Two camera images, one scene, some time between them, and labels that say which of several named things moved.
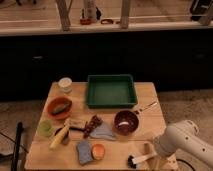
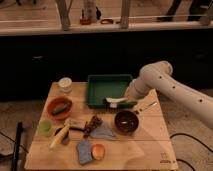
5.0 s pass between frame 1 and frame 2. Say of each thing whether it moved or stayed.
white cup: stayed
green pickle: stayed
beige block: stayed
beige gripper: moved
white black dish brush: moved
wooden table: stayed
